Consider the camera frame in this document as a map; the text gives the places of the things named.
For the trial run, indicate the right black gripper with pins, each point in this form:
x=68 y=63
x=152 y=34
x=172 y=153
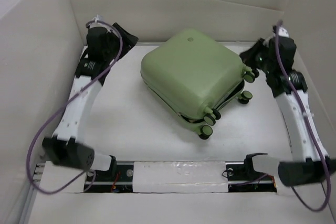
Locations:
x=247 y=56

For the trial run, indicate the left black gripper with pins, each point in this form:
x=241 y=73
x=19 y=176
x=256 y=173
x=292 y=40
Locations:
x=128 y=41

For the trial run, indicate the light green suitcase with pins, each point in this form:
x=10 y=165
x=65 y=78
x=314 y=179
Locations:
x=195 y=77

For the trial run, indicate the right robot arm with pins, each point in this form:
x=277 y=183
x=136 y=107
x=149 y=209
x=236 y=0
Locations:
x=290 y=91

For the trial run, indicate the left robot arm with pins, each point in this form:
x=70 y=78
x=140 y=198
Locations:
x=66 y=147

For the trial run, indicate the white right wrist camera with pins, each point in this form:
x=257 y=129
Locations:
x=278 y=29

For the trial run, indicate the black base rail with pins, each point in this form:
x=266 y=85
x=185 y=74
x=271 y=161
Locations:
x=179 y=177

